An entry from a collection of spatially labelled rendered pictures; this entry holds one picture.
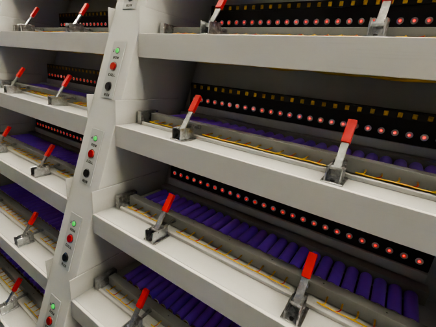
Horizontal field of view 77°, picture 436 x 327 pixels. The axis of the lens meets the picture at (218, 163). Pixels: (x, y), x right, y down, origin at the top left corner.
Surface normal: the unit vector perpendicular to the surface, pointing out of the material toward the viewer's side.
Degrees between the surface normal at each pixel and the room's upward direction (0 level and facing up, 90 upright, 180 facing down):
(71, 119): 108
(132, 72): 90
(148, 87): 90
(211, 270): 18
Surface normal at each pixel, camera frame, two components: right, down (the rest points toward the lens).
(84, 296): 0.10, -0.95
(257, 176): -0.55, 0.21
